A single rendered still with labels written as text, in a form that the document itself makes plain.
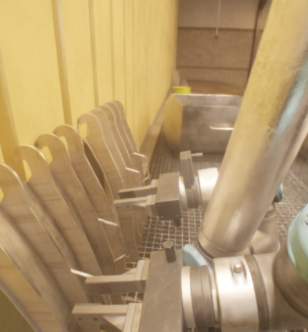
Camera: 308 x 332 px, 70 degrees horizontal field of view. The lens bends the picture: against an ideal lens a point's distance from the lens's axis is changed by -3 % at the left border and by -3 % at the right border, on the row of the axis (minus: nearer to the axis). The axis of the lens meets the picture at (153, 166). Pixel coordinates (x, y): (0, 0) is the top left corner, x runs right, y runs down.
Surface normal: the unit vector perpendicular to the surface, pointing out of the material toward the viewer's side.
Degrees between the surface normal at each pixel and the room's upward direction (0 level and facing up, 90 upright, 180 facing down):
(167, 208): 90
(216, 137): 88
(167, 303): 13
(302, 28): 94
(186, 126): 90
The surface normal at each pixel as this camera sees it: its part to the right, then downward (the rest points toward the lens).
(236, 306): -0.21, -0.24
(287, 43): -0.78, 0.26
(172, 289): -0.20, -0.91
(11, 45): 0.99, 0.07
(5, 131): 0.22, 0.40
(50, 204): -0.11, 0.40
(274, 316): -0.16, 0.12
